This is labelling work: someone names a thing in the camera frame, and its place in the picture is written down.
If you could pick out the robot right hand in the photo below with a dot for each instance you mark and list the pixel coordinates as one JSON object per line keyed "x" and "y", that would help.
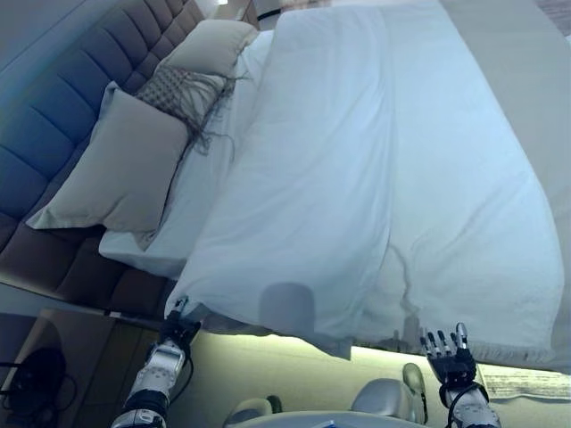
{"x": 452, "y": 361}

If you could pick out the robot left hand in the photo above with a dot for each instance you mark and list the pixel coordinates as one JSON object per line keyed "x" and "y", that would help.
{"x": 180, "y": 327}

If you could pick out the white duvet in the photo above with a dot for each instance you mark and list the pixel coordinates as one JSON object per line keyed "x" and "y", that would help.
{"x": 334, "y": 178}

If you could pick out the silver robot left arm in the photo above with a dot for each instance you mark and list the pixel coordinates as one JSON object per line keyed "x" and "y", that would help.
{"x": 156, "y": 379}

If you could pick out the white fitted bed sheet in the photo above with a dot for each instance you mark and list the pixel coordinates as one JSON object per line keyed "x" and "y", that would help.
{"x": 192, "y": 200}

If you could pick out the beige bed runner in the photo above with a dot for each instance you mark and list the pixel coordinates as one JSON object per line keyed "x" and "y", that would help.
{"x": 513, "y": 89}

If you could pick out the robot right leg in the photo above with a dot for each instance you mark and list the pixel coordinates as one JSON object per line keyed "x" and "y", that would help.
{"x": 383, "y": 397}

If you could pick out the robot leg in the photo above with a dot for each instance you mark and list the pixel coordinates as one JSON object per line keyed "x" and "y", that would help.
{"x": 252, "y": 410}
{"x": 383, "y": 397}

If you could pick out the light wooden nightstand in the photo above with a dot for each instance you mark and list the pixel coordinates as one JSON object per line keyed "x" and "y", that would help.
{"x": 102, "y": 356}

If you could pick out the robot left leg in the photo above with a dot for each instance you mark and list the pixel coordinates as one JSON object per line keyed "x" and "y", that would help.
{"x": 252, "y": 410}

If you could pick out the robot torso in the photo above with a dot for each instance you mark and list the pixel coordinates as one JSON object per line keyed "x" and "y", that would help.
{"x": 334, "y": 421}

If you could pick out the white dome table lamp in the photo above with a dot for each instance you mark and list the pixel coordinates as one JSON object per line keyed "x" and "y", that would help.
{"x": 38, "y": 374}

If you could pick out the beige pillow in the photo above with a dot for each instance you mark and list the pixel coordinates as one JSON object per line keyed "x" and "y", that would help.
{"x": 125, "y": 169}
{"x": 209, "y": 46}

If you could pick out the macrame fringed cushion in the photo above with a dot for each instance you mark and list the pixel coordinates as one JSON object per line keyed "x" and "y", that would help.
{"x": 174, "y": 87}

